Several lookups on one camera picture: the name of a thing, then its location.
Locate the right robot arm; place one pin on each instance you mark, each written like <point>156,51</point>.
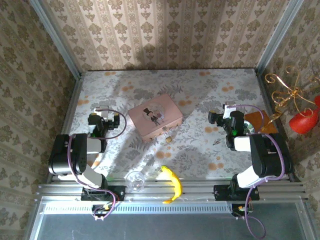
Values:
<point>270,155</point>

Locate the aluminium frame post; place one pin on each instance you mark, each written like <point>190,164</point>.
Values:
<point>58,40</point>
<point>278,35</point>

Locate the aluminium front rail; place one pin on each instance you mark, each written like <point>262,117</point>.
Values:
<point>197,191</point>

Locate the clear glass cup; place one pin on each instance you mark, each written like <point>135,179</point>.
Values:
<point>135,182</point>

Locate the leaf pattern bowl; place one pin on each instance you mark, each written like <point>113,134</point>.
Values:
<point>248,126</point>

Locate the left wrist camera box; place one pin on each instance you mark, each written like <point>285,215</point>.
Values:
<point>102,113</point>

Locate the aluminium side rail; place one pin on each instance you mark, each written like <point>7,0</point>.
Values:
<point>267,100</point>
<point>72,100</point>

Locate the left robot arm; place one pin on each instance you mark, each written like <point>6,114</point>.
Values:
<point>65,155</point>

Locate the orange wooden board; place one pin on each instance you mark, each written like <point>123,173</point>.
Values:
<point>255,120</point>

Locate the black connector board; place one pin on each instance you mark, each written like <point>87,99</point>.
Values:
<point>101,210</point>
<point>241,210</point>

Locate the yellow banana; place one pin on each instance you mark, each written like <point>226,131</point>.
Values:
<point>175,180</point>

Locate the floral table cover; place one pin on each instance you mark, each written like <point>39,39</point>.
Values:
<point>195,155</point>

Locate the grey metal panel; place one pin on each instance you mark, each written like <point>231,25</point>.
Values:
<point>162,227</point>

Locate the pink box with couple picture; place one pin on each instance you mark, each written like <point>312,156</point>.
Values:
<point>140,117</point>

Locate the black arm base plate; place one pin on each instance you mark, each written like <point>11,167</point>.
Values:
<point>120,193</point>
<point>220,193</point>

